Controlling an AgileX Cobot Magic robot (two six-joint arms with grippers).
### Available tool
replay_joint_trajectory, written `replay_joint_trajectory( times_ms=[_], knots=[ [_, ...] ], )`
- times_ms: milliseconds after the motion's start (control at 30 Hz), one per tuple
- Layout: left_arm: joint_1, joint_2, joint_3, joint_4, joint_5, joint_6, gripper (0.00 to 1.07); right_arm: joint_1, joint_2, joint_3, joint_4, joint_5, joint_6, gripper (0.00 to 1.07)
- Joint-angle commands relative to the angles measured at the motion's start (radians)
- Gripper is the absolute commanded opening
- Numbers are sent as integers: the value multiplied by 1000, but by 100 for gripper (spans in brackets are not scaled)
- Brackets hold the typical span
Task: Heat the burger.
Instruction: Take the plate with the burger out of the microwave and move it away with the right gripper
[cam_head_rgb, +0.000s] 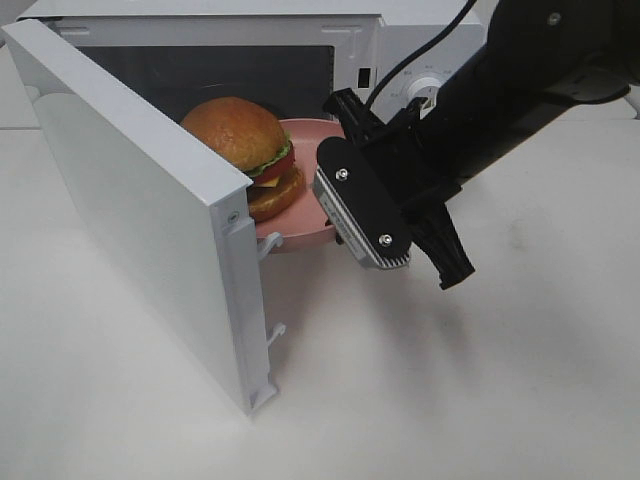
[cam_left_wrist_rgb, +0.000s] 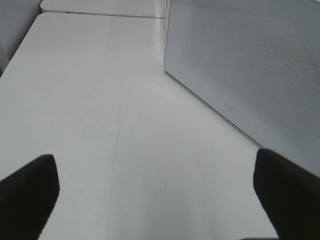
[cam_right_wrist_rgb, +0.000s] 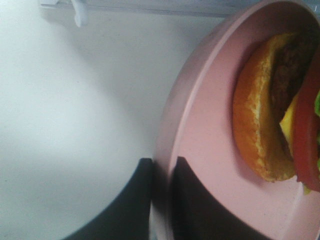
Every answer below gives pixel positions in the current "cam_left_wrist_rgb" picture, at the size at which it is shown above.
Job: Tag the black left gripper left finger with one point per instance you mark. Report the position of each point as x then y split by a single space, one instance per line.
27 199

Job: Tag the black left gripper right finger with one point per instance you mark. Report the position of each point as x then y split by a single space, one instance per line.
289 194

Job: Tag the white microwave door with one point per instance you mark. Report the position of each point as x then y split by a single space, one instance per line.
257 62

